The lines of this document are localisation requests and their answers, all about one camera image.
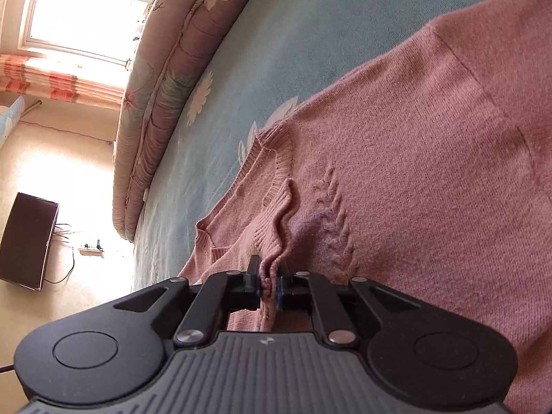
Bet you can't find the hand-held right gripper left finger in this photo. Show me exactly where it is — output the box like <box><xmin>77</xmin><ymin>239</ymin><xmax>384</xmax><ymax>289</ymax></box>
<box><xmin>113</xmin><ymin>254</ymin><xmax>263</xmax><ymax>348</ymax></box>

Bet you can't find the blue floral bed sheet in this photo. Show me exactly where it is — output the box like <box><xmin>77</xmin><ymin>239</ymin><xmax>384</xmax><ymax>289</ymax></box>
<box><xmin>129</xmin><ymin>0</ymin><xmax>544</xmax><ymax>289</ymax></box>

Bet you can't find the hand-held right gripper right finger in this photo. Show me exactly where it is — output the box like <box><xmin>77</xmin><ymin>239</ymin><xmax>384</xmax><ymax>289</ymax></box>
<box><xmin>276</xmin><ymin>269</ymin><xmax>425</xmax><ymax>348</ymax></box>

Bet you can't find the white power strip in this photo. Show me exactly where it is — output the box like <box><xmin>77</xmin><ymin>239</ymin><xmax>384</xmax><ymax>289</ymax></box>
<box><xmin>79</xmin><ymin>239</ymin><xmax>105</xmax><ymax>258</ymax></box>

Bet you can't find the pink floral folded quilt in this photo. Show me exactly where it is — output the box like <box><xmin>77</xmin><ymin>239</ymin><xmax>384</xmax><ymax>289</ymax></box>
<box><xmin>113</xmin><ymin>0</ymin><xmax>277</xmax><ymax>243</ymax></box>

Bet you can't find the black television cable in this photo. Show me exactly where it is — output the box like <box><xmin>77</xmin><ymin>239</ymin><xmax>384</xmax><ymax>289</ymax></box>
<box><xmin>43</xmin><ymin>223</ymin><xmax>82</xmax><ymax>285</ymax></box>

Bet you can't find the black flat television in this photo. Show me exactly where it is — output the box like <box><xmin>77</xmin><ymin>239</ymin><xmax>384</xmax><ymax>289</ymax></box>
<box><xmin>0</xmin><ymin>192</ymin><xmax>60</xmax><ymax>292</ymax></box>

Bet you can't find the pink and white knit sweater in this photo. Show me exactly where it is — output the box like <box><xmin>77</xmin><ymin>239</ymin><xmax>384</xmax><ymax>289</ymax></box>
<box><xmin>177</xmin><ymin>0</ymin><xmax>552</xmax><ymax>397</ymax></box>

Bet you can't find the thin wall cable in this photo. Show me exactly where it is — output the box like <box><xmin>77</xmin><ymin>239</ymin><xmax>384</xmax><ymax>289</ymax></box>
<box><xmin>17</xmin><ymin>120</ymin><xmax>116</xmax><ymax>144</ymax></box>

